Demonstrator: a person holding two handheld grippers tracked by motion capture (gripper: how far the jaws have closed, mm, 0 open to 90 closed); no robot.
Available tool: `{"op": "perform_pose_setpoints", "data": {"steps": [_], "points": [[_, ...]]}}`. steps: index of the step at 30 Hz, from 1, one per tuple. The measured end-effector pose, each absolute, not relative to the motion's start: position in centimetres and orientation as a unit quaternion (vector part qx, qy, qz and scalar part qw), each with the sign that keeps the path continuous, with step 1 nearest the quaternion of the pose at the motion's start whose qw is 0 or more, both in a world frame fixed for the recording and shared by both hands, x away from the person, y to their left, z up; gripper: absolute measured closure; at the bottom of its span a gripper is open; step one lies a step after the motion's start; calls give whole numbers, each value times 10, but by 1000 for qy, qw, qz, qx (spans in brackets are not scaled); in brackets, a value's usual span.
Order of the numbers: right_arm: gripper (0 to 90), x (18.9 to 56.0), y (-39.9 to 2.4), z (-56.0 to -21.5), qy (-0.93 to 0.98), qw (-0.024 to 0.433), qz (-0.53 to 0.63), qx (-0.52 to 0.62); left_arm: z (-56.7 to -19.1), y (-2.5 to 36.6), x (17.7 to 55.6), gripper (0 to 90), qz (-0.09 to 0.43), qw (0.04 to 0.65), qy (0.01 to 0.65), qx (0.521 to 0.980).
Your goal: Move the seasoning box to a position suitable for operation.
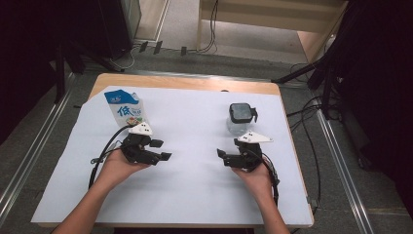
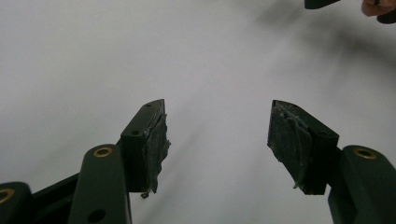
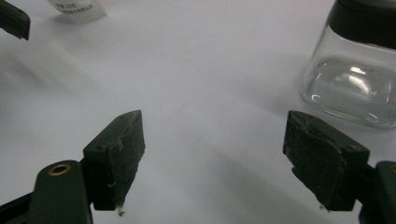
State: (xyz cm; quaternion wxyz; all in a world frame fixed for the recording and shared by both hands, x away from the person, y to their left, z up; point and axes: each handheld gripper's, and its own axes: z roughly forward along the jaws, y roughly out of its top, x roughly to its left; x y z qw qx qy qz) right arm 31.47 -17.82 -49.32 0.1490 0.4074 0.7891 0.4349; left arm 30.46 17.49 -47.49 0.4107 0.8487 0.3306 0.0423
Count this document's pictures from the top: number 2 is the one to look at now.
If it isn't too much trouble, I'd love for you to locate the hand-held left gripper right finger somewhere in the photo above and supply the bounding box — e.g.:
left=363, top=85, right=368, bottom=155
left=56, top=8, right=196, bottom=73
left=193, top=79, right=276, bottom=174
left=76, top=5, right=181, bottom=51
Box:
left=266, top=99, right=340, bottom=196

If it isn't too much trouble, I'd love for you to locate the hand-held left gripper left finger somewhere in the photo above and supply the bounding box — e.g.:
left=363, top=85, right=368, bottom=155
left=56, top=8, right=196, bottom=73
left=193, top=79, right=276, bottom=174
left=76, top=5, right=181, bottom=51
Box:
left=120, top=98, right=172, bottom=199

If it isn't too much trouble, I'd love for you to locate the white paper sheet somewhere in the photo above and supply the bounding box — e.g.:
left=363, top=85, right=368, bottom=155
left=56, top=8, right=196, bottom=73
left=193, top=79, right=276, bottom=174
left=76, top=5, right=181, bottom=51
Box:
left=0, top=0, right=396, bottom=224

